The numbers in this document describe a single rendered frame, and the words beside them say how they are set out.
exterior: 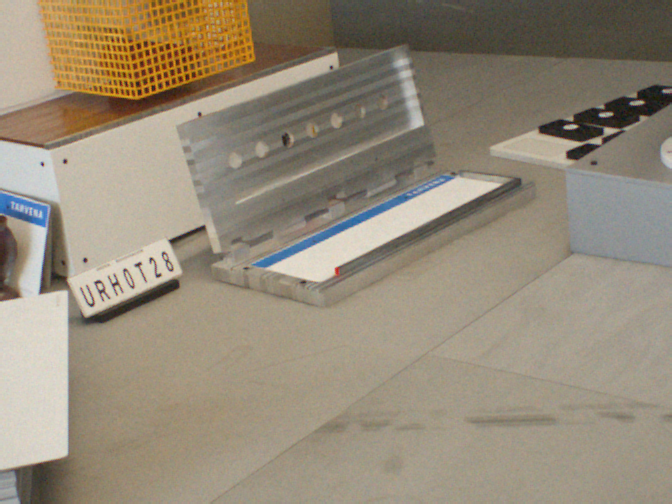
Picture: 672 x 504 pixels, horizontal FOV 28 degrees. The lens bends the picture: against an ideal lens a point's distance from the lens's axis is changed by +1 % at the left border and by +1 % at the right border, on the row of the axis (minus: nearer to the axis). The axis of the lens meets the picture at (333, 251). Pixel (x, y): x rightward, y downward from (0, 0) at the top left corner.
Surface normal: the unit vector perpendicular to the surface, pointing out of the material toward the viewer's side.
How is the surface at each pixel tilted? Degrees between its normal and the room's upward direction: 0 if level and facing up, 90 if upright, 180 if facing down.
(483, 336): 0
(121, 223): 90
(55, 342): 0
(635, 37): 90
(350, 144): 79
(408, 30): 90
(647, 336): 0
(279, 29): 90
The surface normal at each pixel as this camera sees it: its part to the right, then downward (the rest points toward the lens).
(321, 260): -0.12, -0.93
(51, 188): -0.69, 0.33
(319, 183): 0.68, -0.03
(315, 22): 0.77, 0.13
